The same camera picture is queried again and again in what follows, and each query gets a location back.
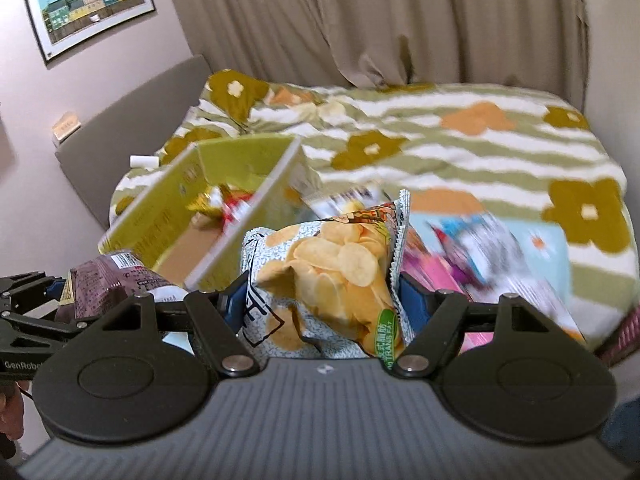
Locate flower print striped blanket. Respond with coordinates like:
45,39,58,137
110,69,640,356

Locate purple snack bag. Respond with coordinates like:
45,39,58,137
54,250,183,328

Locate framed picture of houses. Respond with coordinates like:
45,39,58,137
21,0,157,66

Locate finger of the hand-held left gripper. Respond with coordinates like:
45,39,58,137
0,270,67,312
0,311,88,353

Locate beige curtain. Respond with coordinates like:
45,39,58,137
157,0,591,111

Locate red snack packet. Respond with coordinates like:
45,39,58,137
220,194,257,225

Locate gold snack packet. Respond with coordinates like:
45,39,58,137
187,185,236,218

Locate pile of assorted snack packets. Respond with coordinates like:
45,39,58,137
300,185,576,356

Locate yellow-green cardboard box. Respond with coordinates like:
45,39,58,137
97,135,321,293

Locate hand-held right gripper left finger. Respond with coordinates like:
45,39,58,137
102,270,262,377

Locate grey bed headboard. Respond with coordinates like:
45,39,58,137
54,54,213,231

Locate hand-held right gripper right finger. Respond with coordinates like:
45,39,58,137
385,270,548,378

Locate potato chip bag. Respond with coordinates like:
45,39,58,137
241,189,416,361

